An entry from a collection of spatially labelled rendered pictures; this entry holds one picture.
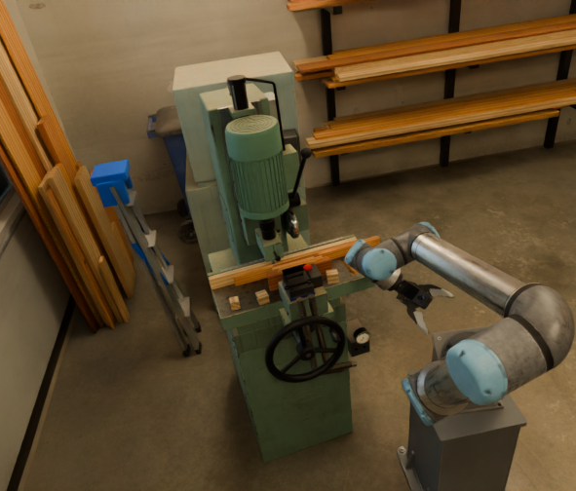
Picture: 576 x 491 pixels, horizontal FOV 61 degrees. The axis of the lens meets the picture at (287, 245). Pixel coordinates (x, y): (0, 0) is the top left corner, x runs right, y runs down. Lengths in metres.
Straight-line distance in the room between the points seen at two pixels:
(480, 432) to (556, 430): 0.83
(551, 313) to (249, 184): 0.98
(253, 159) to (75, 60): 2.65
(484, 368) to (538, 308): 0.16
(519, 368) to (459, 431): 0.92
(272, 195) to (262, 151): 0.16
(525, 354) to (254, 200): 0.99
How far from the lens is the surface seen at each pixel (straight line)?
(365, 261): 1.41
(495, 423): 1.90
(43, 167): 3.24
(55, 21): 4.03
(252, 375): 1.99
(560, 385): 2.83
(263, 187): 1.61
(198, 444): 2.57
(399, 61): 3.74
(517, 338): 0.97
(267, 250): 1.77
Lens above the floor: 2.05
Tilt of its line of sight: 34 degrees down
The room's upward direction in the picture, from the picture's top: 8 degrees counter-clockwise
